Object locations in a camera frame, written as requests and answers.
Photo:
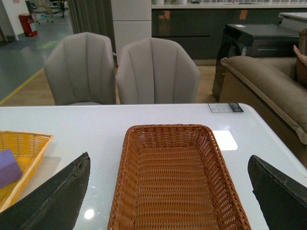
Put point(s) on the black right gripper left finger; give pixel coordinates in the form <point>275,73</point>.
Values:
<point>54,205</point>

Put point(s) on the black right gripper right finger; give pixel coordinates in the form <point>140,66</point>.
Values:
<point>282,200</point>

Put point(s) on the yellow wicker basket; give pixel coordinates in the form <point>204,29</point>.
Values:
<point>28,149</point>

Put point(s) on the brown wicker basket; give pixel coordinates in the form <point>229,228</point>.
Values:
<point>174,177</point>

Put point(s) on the purple foam cube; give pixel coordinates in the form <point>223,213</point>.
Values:
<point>10,170</point>

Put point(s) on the table label sticker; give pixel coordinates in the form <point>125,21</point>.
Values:
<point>225,108</point>

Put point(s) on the brown sofa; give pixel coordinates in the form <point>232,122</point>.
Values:
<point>269,86</point>

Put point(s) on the grey chair left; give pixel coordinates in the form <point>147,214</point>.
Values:
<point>81,70</point>

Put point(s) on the grey chair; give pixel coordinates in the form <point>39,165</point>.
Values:
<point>81,70</point>
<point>156,71</point>

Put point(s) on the brown sofa cushion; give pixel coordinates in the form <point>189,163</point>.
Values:
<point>301,58</point>

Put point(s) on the black washing machine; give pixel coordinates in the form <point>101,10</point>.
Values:
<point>252,40</point>

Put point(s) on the grey chair right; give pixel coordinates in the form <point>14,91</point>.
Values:
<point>156,71</point>

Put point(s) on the red bin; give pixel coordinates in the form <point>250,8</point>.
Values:
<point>28,24</point>

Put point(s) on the dark grey counter cabinet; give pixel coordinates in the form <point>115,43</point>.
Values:
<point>198,28</point>

